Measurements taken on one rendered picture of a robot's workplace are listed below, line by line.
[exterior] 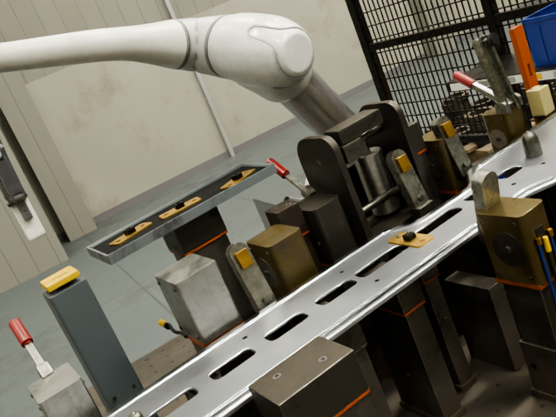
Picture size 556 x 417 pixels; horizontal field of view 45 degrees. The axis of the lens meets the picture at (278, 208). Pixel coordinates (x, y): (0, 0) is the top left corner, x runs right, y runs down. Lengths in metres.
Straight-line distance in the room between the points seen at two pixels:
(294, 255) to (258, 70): 0.36
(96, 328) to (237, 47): 0.58
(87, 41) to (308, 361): 0.76
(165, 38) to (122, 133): 6.15
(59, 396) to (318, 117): 0.78
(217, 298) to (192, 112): 6.65
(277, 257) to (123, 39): 0.51
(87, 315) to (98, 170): 6.27
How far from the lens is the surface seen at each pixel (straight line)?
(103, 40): 1.34
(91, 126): 7.46
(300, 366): 0.87
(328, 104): 1.47
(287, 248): 1.16
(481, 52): 1.52
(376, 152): 1.36
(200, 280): 1.09
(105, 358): 1.27
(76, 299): 1.23
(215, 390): 0.97
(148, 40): 1.37
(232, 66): 1.34
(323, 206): 1.24
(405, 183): 1.32
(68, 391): 1.07
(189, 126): 7.71
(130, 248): 1.20
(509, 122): 1.53
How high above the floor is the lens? 1.45
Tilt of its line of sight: 16 degrees down
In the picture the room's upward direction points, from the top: 23 degrees counter-clockwise
